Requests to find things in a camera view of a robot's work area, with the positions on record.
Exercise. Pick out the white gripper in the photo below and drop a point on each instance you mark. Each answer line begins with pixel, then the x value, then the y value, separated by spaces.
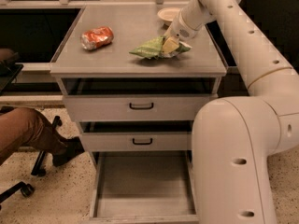
pixel 179 30

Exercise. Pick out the green jalapeno chip bag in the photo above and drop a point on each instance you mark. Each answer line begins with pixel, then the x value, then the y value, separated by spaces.
pixel 152 49

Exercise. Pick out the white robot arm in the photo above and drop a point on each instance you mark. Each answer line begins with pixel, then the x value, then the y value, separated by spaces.
pixel 232 137

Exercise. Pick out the top grey drawer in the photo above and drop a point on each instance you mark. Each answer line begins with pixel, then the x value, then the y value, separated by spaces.
pixel 137 99

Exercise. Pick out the red crumpled chip bag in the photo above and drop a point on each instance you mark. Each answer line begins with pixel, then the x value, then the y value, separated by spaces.
pixel 96 38

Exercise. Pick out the grey drawer cabinet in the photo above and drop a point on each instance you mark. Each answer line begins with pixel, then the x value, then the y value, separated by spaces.
pixel 132 25

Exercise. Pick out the middle grey drawer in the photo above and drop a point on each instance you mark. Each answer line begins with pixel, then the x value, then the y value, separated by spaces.
pixel 136 135

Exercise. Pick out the bottom grey open drawer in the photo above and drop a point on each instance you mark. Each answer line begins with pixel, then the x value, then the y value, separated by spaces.
pixel 150 187

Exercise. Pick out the white paper bowl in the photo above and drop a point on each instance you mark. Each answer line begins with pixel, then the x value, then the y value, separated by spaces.
pixel 168 14

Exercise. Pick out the black shoe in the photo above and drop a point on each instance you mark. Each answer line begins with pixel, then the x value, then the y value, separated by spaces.
pixel 73 149

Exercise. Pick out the person leg brown trousers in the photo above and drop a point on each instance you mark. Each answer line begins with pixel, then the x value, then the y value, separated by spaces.
pixel 27 127

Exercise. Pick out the black office chair left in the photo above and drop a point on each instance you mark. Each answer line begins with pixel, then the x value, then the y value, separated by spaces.
pixel 26 189

